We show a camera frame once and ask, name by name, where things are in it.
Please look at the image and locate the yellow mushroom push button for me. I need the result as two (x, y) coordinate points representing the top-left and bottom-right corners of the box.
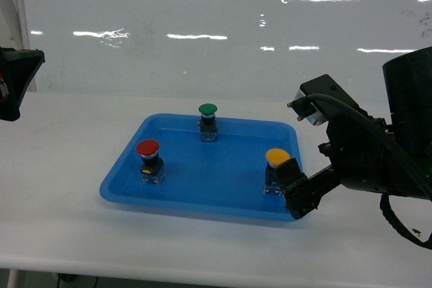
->
(264, 148), (291, 194)

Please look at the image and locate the green mushroom push button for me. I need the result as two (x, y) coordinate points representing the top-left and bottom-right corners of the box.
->
(198, 103), (217, 142)

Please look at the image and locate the blue plastic tray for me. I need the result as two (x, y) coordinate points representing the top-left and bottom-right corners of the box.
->
(100, 113), (300, 222)

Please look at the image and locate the red mushroom push button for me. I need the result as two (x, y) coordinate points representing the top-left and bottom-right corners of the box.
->
(136, 139), (165, 185)

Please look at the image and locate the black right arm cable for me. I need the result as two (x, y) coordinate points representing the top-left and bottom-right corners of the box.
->
(305, 93), (432, 250)

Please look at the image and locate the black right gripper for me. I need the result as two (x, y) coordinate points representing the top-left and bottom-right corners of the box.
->
(275, 109), (398, 219)

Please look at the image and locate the white board panel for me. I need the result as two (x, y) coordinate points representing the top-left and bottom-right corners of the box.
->
(22, 0), (431, 102)

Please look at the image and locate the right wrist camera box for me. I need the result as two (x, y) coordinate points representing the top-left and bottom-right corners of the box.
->
(287, 74), (360, 126)

